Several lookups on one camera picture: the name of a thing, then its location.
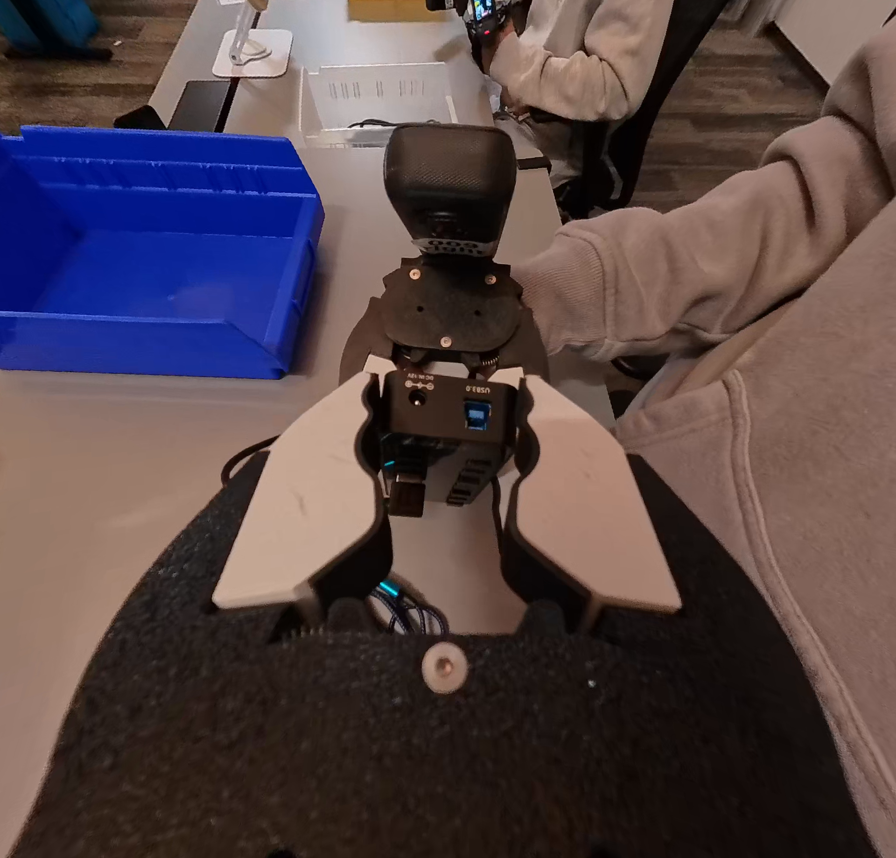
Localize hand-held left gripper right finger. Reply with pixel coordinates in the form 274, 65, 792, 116
503, 373, 684, 631

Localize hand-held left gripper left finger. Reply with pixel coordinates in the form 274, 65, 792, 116
211, 370, 394, 622

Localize black usb hub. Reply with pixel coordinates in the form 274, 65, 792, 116
377, 366, 520, 510

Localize person's right forearm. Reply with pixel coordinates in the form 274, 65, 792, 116
517, 126, 896, 363

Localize person's grey hoodie torso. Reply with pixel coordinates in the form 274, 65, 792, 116
615, 28, 896, 858

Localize clear plastic bin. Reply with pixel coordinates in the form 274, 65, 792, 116
300, 63, 461, 149

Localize blue plastic bin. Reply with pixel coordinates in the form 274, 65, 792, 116
0, 125, 327, 381

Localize black office chair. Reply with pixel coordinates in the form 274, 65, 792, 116
517, 0, 760, 220

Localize black flat pad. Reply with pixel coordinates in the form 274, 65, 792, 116
168, 80, 234, 134

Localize white document stand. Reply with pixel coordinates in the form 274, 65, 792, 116
211, 0, 294, 79

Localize teal cabinet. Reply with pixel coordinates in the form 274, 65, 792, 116
0, 0, 100, 55

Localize black hub cable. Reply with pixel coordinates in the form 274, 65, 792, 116
220, 434, 429, 519

